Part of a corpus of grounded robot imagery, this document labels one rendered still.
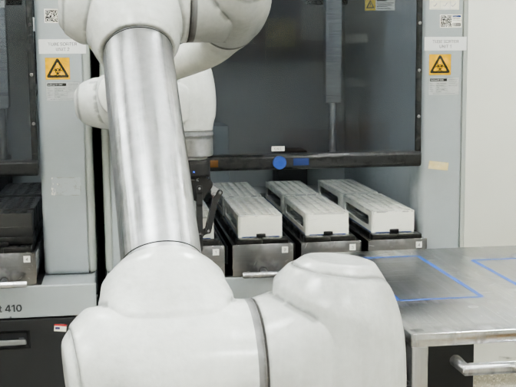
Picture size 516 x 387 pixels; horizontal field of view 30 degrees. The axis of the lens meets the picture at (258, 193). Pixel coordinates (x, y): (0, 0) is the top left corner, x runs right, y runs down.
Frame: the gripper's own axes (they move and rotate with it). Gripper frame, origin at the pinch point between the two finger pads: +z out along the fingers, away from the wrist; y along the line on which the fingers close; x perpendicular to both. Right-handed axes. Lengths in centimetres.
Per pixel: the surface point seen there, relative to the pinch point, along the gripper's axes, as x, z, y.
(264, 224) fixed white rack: -5.1, -4.6, -16.2
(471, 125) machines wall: -121, -18, -107
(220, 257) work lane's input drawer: -1.5, 1.8, -5.9
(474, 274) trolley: 42, -2, -47
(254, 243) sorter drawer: -2.1, -1.0, -13.5
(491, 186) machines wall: -121, 4, -116
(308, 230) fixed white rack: -5.1, -2.8, -26.1
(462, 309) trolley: 65, -2, -37
